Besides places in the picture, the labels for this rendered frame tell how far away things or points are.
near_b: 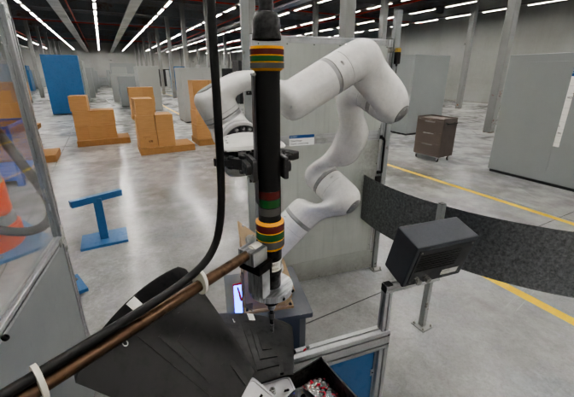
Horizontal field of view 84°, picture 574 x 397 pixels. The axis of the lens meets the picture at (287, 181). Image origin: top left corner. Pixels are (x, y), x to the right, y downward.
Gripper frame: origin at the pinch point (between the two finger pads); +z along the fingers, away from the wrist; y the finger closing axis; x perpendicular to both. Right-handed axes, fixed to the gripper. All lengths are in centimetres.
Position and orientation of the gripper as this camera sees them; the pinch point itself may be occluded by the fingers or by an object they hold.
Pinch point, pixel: (266, 166)
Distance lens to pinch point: 45.8
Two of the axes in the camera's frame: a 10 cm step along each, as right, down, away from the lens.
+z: 3.3, 3.0, -8.9
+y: -9.4, 1.1, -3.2
